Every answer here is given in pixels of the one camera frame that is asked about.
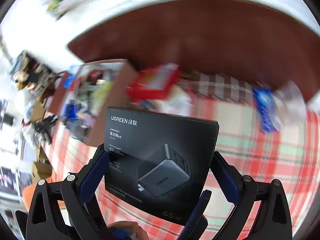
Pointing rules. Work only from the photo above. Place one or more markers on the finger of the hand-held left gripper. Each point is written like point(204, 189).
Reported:
point(196, 215)

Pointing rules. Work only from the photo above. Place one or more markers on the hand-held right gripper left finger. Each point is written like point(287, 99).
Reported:
point(92, 177)

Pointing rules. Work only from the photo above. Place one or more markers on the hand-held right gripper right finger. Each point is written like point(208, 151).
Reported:
point(225, 177)

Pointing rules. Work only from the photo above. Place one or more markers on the black charger box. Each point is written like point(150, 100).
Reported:
point(162, 140)

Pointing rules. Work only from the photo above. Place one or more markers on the brown cardboard box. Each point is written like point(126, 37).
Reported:
point(120, 85)

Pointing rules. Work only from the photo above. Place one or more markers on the person's left hand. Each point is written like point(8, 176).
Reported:
point(141, 231)

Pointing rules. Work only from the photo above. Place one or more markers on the plaid bed sheet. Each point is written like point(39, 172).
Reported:
point(270, 160)

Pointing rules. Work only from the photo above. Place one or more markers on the orange object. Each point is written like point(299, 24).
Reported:
point(27, 192)

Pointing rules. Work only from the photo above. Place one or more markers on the blue packet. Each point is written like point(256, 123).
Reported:
point(266, 110)

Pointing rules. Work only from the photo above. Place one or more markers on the brown striped pouch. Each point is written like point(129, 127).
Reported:
point(222, 87)

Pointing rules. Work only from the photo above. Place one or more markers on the clear plastic box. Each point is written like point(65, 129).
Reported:
point(290, 95)

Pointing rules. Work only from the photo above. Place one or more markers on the red and white box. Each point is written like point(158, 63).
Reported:
point(155, 82)

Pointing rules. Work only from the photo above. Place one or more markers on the pile of clothes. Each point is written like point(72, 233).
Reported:
point(30, 72)

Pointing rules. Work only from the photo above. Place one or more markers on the brown wooden headboard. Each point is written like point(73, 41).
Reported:
point(200, 37)

